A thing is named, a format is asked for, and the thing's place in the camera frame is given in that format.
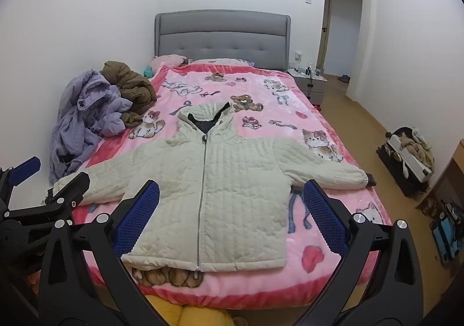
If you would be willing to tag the wooden desk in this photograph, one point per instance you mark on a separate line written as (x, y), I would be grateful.
(453, 170)

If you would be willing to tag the dark shoes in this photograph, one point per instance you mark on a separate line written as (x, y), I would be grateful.
(344, 78)

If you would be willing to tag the brown padded jacket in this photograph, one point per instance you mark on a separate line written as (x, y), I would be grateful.
(134, 90)

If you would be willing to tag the white wall socket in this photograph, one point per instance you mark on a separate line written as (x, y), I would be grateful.
(298, 56)

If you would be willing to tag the cream quilted jacket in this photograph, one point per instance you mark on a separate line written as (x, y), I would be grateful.
(235, 184)

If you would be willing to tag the black open suitcase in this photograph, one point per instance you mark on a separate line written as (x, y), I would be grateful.
(406, 181)

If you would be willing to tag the grey padded headboard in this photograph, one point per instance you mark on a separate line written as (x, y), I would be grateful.
(221, 35)

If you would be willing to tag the grey nightstand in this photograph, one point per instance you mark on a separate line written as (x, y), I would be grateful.
(315, 88)

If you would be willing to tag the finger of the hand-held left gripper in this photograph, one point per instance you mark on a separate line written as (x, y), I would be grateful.
(25, 169)
(74, 188)

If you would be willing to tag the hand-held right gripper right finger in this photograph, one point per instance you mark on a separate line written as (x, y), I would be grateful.
(326, 217)

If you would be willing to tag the teal plush toy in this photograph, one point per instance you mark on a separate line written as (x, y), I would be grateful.
(148, 72)

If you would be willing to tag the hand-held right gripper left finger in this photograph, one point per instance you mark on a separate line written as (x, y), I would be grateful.
(137, 215)

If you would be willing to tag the wooden door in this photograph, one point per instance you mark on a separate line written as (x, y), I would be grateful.
(328, 21)

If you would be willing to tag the purple padded jacket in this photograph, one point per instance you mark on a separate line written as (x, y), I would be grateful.
(90, 104)

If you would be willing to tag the blue bag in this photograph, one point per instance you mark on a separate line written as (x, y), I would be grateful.
(446, 239)

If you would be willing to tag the pink printed blanket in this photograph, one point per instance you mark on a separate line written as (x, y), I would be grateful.
(326, 112)

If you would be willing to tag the person's yellow fleece top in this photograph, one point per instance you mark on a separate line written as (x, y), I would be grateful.
(195, 315)

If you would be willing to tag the pink plush pillow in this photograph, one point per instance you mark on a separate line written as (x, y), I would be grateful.
(166, 60)

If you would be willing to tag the beige cloth bundle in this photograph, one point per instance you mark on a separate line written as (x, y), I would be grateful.
(417, 150)

